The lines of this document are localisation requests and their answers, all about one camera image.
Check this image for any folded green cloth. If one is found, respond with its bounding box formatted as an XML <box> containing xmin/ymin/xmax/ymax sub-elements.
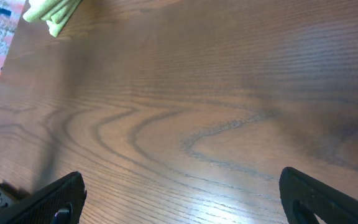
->
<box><xmin>22</xmin><ymin>0</ymin><xmax>81</xmax><ymax>37</ymax></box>

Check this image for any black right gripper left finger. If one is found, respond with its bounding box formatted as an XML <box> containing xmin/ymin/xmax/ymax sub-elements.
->
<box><xmin>0</xmin><ymin>172</ymin><xmax>86</xmax><ymax>224</ymax></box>

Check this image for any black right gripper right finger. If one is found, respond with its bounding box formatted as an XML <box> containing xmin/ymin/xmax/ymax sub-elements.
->
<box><xmin>279</xmin><ymin>167</ymin><xmax>358</xmax><ymax>224</ymax></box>

